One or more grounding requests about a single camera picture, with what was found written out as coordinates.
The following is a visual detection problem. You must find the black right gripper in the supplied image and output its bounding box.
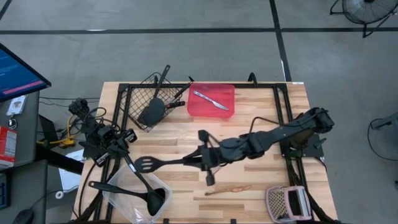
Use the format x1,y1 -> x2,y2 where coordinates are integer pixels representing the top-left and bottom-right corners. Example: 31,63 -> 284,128
183,129 -> 222,187

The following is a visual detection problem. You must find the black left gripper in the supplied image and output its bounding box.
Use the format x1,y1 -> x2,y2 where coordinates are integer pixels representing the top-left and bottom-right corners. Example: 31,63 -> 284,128
93,128 -> 138,168

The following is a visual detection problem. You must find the black slotted turner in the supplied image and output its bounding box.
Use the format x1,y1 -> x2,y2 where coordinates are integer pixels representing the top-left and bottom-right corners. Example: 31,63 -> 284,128
133,155 -> 193,174

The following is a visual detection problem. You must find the black ladle with slim handle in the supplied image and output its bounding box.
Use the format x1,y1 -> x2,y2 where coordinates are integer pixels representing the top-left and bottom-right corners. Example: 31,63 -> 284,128
122,150 -> 166,217

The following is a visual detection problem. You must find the black ladle with thick handle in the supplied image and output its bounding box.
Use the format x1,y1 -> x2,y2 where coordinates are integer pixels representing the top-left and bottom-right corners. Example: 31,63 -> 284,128
88,180 -> 166,207

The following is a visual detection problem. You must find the all-black solid turner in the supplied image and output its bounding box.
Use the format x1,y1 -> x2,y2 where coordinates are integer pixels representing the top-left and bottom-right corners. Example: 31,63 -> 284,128
137,64 -> 172,127

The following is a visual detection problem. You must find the silver butter knife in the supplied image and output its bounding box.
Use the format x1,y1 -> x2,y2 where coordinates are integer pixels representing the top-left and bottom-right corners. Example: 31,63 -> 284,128
192,90 -> 230,112

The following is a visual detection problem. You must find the black spatula steel neck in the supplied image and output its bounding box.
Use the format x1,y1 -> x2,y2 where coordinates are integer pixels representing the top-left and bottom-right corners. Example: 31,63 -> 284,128
172,80 -> 195,100

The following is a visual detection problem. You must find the wooden spatula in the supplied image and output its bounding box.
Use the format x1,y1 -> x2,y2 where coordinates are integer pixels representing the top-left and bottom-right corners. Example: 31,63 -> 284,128
203,185 -> 252,196

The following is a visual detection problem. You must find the white paper sheet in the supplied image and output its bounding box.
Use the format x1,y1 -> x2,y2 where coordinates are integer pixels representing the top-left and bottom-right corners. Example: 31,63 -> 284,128
58,148 -> 85,192

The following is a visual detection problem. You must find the clear plastic container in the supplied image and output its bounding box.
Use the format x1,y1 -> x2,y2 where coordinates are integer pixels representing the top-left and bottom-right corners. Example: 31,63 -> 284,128
101,161 -> 174,224

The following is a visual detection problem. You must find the red plastic container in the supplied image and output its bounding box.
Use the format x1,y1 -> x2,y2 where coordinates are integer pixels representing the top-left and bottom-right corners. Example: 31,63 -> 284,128
187,82 -> 236,119

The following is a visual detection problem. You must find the pink utensil caddy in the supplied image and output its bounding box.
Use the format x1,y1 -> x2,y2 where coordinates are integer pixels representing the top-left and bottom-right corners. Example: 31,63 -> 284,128
266,185 -> 313,223

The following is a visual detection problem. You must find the grey desk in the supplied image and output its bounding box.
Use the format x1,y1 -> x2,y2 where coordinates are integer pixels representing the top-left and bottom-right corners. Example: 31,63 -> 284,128
0,90 -> 49,224

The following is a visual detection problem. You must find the white badge card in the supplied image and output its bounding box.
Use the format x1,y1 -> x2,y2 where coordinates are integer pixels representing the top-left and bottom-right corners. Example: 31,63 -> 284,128
6,95 -> 28,118

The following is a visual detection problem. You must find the red printed box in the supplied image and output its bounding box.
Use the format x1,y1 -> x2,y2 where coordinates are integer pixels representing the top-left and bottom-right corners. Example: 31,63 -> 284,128
0,126 -> 18,169

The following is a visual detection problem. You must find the black computer mouse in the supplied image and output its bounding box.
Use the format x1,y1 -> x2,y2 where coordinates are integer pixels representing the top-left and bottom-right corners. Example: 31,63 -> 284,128
11,208 -> 34,224

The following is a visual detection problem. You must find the blue screen computer monitor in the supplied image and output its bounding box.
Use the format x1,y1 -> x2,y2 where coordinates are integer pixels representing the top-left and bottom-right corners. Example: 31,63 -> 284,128
0,42 -> 52,103

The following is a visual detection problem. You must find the black keyboard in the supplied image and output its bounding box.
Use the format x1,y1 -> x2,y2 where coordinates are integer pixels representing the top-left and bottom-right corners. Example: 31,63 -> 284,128
0,182 -> 9,210

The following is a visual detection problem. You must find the black floor fan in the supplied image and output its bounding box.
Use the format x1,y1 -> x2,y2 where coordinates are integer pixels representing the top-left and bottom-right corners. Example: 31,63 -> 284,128
329,0 -> 398,39

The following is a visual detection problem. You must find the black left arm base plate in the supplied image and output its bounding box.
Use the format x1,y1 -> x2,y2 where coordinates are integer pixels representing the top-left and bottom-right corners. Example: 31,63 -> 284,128
82,133 -> 128,159

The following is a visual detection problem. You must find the yellow cable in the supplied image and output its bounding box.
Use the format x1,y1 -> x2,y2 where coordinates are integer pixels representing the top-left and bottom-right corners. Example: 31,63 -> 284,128
36,114 -> 78,149

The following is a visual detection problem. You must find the black wire basket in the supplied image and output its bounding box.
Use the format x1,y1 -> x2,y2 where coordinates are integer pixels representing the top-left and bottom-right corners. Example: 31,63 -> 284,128
126,72 -> 182,133

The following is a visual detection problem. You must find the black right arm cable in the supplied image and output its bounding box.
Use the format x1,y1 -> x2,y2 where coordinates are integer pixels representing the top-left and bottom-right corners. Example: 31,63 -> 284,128
249,116 -> 280,135

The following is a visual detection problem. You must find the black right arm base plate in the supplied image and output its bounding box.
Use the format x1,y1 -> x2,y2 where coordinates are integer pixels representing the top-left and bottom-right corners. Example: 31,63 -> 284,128
278,133 -> 325,159

